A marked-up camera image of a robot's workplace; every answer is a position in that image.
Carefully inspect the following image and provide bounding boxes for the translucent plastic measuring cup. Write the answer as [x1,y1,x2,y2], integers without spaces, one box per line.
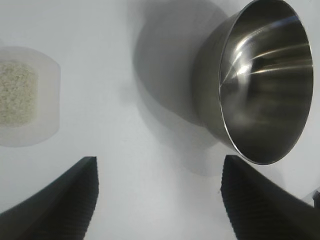
[0,46,62,148]

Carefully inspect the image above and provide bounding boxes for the white rice grains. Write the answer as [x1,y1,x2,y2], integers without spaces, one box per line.
[0,62,40,128]

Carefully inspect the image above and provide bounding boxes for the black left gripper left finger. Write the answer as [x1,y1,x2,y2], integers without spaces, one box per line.
[0,156,99,240]

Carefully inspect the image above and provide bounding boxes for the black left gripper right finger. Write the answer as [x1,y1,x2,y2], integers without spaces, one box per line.
[221,154,320,240]

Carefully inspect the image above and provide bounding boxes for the stainless steel mixing bowl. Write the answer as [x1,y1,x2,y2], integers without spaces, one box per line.
[191,0,315,166]

